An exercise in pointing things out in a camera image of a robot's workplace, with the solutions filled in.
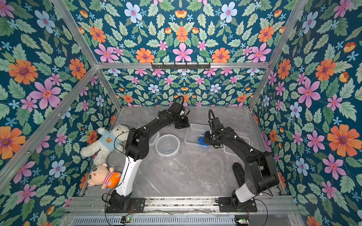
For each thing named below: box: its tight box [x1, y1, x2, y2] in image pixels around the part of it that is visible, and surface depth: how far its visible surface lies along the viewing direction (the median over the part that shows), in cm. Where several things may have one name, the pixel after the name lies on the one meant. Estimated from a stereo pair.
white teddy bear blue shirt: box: [80, 124, 130, 166], surface depth 92 cm
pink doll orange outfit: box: [86, 162, 122, 190], surface depth 78 cm
